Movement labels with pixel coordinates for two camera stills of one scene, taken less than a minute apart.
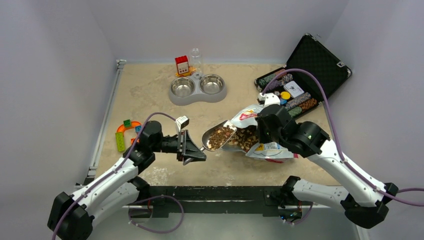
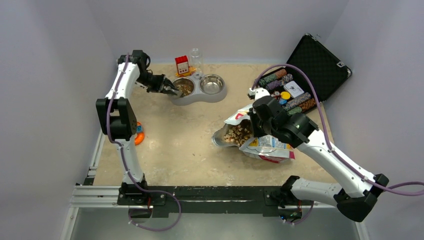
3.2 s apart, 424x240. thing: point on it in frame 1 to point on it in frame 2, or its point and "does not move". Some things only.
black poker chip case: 298,91 does not move
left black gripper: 190,148 to 162,82
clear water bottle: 196,63 does not move
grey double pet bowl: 208,88 does not move
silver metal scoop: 215,138 to 186,87
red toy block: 183,67 does not move
